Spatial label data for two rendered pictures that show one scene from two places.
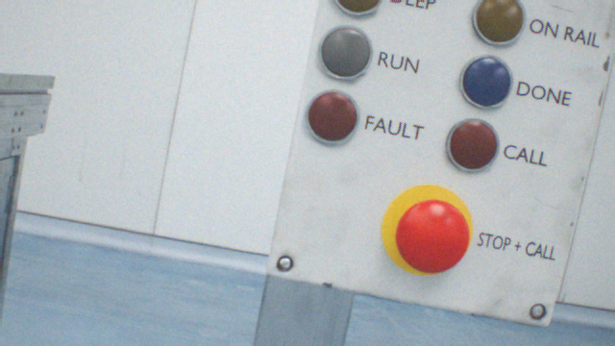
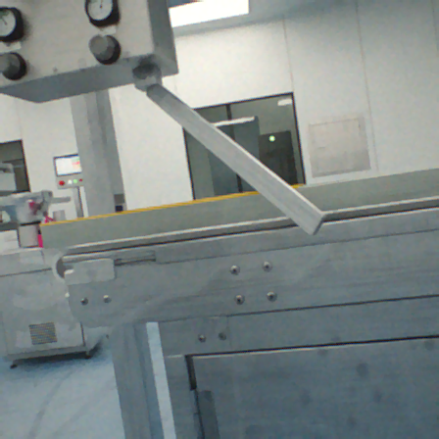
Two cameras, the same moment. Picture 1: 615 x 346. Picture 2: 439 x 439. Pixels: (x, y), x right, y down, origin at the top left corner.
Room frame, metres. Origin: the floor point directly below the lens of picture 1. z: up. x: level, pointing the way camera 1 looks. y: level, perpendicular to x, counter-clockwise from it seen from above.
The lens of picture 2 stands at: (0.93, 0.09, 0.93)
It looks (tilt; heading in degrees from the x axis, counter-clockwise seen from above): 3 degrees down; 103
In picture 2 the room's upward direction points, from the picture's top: 9 degrees counter-clockwise
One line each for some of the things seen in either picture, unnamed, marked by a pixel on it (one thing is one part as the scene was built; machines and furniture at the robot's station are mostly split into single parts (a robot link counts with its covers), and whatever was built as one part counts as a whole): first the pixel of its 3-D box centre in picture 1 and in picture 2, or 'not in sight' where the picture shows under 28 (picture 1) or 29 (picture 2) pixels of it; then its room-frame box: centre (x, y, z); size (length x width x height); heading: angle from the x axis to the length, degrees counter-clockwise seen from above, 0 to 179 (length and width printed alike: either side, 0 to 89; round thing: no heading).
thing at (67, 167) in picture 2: not in sight; (75, 196); (-0.81, 3.18, 1.07); 0.23 x 0.10 x 0.62; 8
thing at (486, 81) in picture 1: (486, 82); not in sight; (0.43, -0.09, 1.03); 0.03 x 0.01 x 0.03; 91
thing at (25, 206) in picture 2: not in sight; (38, 219); (-1.05, 3.05, 0.95); 0.49 x 0.36 x 0.37; 8
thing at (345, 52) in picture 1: (345, 52); not in sight; (0.43, -0.01, 1.03); 0.03 x 0.01 x 0.03; 91
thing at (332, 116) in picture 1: (332, 116); not in sight; (0.43, -0.01, 1.00); 0.03 x 0.01 x 0.03; 91
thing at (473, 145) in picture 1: (473, 145); not in sight; (0.43, -0.09, 1.00); 0.03 x 0.01 x 0.03; 91
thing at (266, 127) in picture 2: not in sight; (242, 149); (0.04, 5.73, 1.43); 1.38 x 0.01 x 1.16; 8
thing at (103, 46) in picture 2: not in sight; (102, 43); (0.70, 0.60, 1.12); 0.03 x 0.03 x 0.04; 1
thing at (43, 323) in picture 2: not in sight; (55, 298); (-1.00, 3.01, 0.38); 0.63 x 0.57 x 0.76; 8
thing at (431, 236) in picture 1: (429, 232); not in sight; (0.43, -0.07, 0.95); 0.04 x 0.04 x 0.04; 1
